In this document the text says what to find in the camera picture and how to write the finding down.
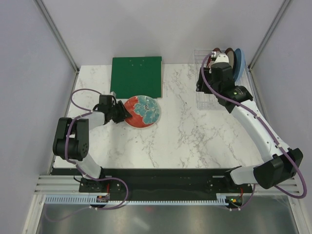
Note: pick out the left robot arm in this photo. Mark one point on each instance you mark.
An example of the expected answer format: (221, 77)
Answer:
(71, 141)

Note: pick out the green board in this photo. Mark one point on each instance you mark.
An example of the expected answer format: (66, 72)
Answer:
(133, 76)

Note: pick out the right aluminium frame post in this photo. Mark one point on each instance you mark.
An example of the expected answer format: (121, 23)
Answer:
(269, 33)

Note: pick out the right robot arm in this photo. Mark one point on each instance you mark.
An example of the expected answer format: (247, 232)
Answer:
(280, 162)

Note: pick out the dark red plate rear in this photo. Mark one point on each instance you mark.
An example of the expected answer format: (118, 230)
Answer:
(232, 58)

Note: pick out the aluminium frame post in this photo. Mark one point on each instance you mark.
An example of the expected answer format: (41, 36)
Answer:
(56, 33)
(269, 33)

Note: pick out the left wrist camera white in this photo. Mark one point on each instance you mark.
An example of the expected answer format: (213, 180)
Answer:
(113, 94)

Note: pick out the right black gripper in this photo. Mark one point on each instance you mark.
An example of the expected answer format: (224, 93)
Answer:
(199, 85)

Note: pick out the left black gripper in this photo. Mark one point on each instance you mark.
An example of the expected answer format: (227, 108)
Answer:
(124, 114)

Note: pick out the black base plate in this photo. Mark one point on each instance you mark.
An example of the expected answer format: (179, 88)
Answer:
(170, 184)

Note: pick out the blue plate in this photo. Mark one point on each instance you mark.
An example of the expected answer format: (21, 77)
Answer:
(240, 64)

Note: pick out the dark red plate front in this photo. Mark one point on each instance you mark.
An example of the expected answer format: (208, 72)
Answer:
(215, 52)

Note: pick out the white cable duct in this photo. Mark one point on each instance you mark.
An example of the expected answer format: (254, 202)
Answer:
(93, 200)

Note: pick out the left aluminium frame post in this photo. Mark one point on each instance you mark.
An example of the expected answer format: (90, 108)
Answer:
(56, 33)

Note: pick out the clear dish rack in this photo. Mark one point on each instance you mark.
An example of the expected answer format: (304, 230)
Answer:
(209, 101)

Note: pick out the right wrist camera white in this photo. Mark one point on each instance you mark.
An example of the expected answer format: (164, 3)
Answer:
(222, 58)

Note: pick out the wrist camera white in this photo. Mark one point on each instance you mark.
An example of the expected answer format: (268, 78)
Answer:
(113, 94)
(222, 58)

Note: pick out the red and teal floral plate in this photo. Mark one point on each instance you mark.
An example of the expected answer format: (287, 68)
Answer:
(144, 110)

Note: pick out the dark red plate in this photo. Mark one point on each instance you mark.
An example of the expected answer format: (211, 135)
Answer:
(215, 52)
(232, 58)

